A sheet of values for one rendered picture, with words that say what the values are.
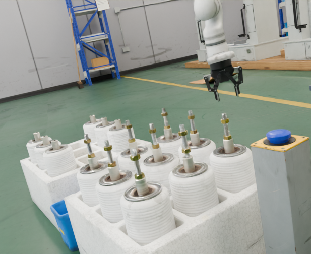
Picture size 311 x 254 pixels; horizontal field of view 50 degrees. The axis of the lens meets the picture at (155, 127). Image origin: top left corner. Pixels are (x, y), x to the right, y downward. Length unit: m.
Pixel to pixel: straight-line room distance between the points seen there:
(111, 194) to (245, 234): 0.29
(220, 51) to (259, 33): 3.01
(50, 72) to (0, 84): 0.96
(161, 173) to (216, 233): 0.18
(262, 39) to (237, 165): 3.52
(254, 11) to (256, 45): 0.37
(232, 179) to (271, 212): 0.14
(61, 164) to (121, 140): 0.23
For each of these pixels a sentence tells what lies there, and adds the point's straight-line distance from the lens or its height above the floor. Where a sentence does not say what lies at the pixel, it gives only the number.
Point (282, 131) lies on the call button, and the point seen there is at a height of 0.33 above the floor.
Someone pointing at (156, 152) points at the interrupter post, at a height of 0.27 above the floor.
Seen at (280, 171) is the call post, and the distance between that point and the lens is 0.60.
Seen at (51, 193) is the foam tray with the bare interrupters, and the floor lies 0.14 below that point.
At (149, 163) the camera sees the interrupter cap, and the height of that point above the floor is 0.25.
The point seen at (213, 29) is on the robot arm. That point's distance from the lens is 1.17.
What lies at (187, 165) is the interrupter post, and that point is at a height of 0.27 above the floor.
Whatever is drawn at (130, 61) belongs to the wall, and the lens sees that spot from 7.24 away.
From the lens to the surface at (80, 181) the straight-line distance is 0.84.
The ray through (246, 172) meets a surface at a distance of 0.76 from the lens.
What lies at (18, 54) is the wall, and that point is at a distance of 7.08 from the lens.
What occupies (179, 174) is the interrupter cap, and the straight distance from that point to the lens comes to 0.70.
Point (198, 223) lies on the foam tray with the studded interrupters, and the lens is 0.66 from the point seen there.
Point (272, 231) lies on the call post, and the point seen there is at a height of 0.15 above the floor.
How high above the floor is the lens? 0.52
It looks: 14 degrees down
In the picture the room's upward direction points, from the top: 12 degrees counter-clockwise
